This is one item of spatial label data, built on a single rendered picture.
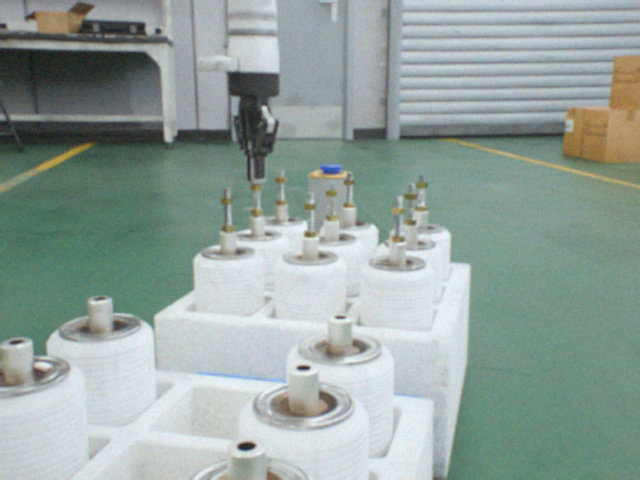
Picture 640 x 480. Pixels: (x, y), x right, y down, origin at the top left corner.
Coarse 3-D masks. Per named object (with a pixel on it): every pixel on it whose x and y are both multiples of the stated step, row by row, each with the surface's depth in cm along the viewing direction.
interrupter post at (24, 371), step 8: (8, 344) 59; (16, 344) 59; (24, 344) 59; (8, 352) 58; (16, 352) 58; (24, 352) 58; (32, 352) 59; (8, 360) 58; (16, 360) 58; (24, 360) 59; (32, 360) 59; (8, 368) 58; (16, 368) 58; (24, 368) 59; (32, 368) 59; (8, 376) 59; (16, 376) 58; (24, 376) 59; (32, 376) 59
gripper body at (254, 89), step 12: (240, 72) 104; (252, 72) 104; (228, 84) 107; (240, 84) 104; (252, 84) 104; (264, 84) 104; (276, 84) 106; (240, 96) 105; (252, 96) 105; (264, 96) 105; (240, 108) 110; (252, 108) 106; (252, 120) 106
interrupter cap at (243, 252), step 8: (208, 248) 102; (216, 248) 103; (240, 248) 103; (248, 248) 103; (208, 256) 98; (216, 256) 98; (224, 256) 98; (232, 256) 98; (240, 256) 98; (248, 256) 99
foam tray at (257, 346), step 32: (448, 288) 109; (160, 320) 97; (192, 320) 96; (224, 320) 95; (256, 320) 95; (288, 320) 95; (448, 320) 95; (160, 352) 98; (192, 352) 97; (224, 352) 96; (256, 352) 94; (288, 352) 93; (416, 352) 89; (448, 352) 88; (416, 384) 90; (448, 384) 89; (448, 416) 90; (448, 448) 93
